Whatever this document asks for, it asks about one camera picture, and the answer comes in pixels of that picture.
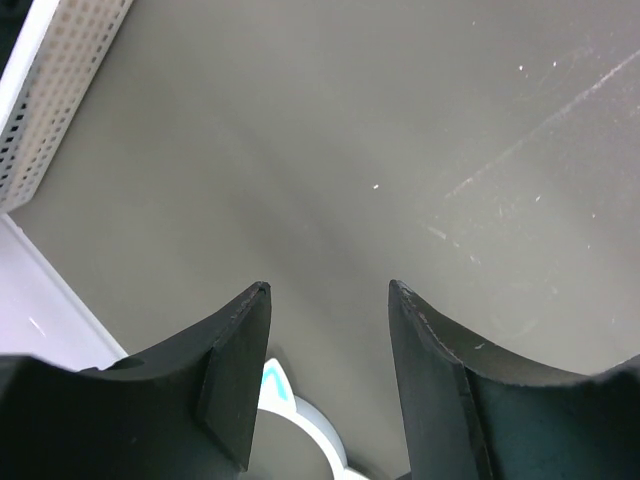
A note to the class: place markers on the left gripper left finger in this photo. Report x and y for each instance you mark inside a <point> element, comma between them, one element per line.
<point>184,408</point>

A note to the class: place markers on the teal cat ear headphones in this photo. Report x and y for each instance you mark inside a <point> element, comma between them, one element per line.
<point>278,397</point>

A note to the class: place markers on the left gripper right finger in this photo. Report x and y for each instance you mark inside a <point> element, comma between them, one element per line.
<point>474,410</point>

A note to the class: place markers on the white perforated plastic basket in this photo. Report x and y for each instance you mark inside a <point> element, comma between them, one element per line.
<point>50,53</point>

